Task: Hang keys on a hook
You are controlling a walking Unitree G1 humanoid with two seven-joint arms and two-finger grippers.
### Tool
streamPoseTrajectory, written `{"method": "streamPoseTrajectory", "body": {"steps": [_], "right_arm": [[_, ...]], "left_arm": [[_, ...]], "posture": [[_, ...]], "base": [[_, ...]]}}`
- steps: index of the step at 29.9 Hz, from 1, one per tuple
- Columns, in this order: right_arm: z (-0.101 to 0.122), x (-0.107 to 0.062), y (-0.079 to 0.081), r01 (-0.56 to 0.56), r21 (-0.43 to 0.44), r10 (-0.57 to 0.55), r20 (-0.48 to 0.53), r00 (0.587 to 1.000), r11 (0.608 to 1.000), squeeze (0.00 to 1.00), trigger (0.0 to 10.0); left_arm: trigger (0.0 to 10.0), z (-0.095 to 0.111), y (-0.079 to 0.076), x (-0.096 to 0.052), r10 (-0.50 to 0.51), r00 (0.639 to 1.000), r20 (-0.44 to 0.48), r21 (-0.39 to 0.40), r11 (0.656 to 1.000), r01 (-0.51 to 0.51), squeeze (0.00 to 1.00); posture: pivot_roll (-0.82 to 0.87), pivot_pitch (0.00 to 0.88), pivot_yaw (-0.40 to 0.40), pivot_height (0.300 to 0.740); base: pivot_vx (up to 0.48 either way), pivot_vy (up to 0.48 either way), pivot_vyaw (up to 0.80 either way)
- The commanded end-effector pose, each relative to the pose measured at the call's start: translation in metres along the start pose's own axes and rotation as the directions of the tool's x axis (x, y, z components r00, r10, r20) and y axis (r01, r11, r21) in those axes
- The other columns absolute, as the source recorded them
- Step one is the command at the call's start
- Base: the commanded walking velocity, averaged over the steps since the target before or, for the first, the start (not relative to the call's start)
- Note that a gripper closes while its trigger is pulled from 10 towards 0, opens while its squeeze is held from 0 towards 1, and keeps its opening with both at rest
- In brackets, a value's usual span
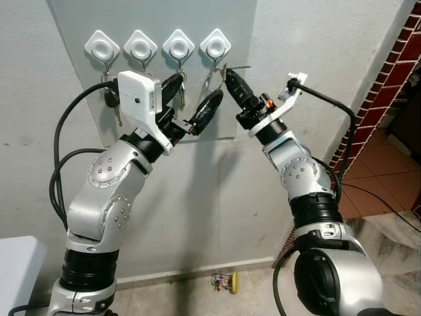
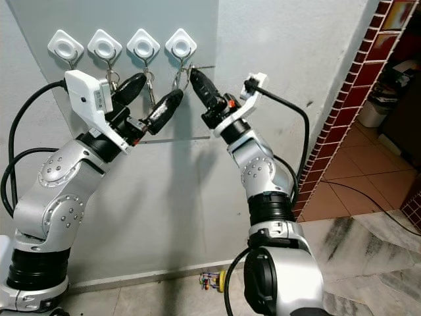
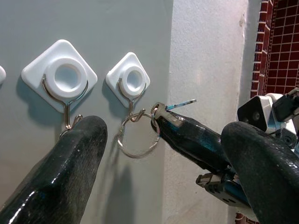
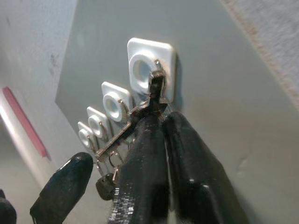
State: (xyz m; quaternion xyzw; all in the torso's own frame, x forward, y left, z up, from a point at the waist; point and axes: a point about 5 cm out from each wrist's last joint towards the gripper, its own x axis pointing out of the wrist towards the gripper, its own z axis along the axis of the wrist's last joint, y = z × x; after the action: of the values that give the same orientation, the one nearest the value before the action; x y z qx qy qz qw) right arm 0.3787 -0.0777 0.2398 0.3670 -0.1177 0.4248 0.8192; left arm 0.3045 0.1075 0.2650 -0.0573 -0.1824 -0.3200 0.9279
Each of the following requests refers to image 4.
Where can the white adhesive wall hook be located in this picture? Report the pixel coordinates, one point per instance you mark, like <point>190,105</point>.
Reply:
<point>137,52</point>
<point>109,89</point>
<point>93,114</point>
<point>81,129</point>

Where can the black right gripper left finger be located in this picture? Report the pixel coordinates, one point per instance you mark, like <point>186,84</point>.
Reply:
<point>144,177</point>

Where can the red strip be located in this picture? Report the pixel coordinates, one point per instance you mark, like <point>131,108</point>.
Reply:
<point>25,121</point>

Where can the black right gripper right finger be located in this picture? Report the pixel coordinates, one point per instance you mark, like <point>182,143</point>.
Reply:
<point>196,182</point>

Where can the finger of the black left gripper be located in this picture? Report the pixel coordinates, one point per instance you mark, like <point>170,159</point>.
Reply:
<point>6,212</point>
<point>63,191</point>

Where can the grey hook mounting board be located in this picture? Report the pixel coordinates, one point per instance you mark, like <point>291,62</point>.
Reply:
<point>210,81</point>

